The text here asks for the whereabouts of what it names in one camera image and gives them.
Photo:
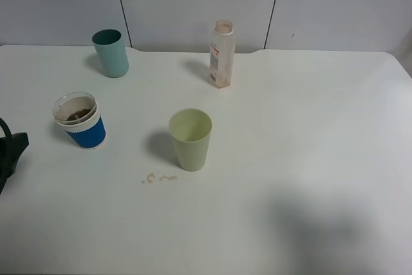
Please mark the blue sleeved glass cup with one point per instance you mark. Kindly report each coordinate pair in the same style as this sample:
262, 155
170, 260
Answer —
79, 116

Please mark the teal plastic cup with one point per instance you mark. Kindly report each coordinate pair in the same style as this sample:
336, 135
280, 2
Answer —
111, 51

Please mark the clear plastic drink bottle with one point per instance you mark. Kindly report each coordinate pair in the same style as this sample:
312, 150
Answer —
222, 50

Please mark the brown liquid spill stain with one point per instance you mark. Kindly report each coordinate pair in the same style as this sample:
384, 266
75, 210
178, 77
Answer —
151, 177

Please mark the pale green plastic cup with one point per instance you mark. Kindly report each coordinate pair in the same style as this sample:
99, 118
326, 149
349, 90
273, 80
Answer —
190, 130

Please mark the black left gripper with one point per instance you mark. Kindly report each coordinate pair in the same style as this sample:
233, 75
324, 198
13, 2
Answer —
12, 148

